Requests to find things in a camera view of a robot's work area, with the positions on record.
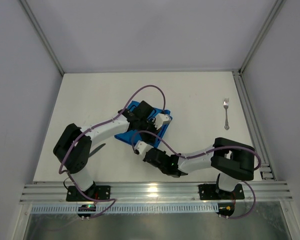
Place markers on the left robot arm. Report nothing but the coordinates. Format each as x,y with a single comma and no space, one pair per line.
73,147

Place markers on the right aluminium frame post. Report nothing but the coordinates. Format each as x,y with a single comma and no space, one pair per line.
262,33

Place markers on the aluminium rail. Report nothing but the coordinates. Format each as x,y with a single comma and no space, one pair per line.
154,192
266,170

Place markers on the silver table knife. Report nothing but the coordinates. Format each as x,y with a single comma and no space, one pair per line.
98,148

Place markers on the slotted grey cable duct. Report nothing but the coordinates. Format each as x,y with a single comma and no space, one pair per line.
129,208

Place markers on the blue cloth napkin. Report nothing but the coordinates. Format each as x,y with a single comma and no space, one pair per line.
142,111

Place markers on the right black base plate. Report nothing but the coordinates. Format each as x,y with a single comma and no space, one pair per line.
208,191

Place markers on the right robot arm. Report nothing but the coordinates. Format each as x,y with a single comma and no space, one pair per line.
234,160

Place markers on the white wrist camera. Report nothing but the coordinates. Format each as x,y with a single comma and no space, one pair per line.
161,120
141,148

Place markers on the controller board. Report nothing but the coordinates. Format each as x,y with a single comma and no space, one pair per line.
85,211
225,210

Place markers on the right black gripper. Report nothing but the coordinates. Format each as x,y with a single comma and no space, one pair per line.
147,155

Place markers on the left controller board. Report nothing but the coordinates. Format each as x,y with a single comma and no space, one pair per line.
85,211

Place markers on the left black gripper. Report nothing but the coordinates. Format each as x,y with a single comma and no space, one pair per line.
151,127

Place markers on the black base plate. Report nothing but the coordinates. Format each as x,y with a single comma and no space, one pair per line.
208,191
96,192

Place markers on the left aluminium frame post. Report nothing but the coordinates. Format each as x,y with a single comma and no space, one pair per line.
41,35

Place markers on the aluminium frame post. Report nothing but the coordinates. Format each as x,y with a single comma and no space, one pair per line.
41,35
262,33

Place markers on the silver fork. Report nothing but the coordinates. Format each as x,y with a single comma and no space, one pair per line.
226,106

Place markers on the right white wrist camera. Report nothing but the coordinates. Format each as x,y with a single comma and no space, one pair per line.
141,148

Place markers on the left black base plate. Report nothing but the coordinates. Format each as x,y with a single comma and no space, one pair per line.
96,192

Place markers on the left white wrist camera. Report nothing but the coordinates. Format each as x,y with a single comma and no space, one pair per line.
161,120

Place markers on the right controller board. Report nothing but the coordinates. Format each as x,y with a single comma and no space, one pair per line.
225,210

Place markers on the right side aluminium rail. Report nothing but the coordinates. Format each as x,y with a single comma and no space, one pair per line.
266,170

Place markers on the aluminium front rail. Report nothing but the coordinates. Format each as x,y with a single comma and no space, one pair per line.
154,192

